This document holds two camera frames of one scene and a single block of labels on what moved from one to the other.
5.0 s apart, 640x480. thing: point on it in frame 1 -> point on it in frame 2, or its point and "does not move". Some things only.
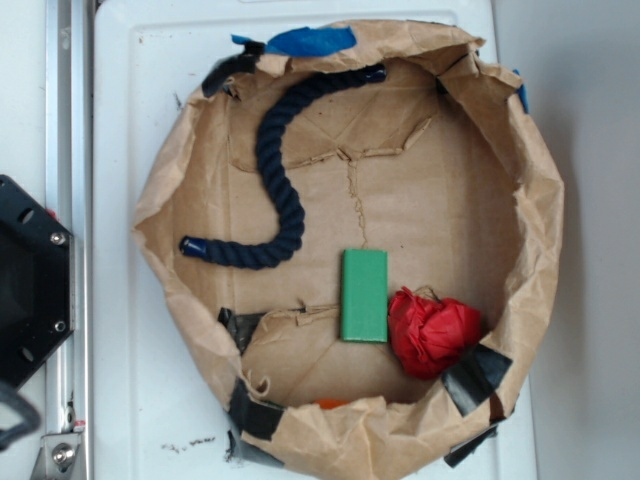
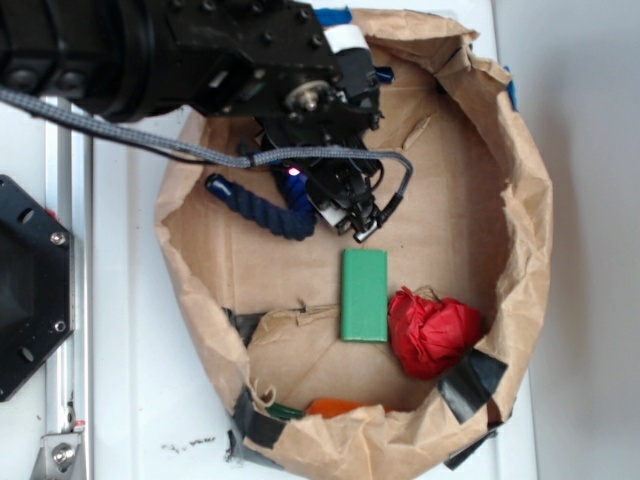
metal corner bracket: (60, 458) does not move
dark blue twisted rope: (284, 103) -> (293, 216)
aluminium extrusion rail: (70, 206) does not move
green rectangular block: (364, 295) does not move
